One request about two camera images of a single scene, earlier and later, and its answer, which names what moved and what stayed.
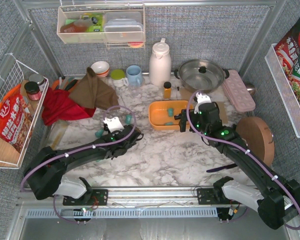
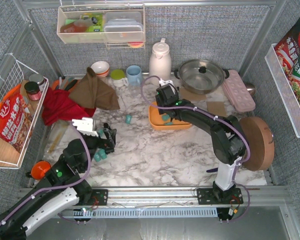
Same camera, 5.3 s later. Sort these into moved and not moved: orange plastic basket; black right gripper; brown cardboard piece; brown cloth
Moved: black right gripper
Not moved: brown cloth; brown cardboard piece; orange plastic basket
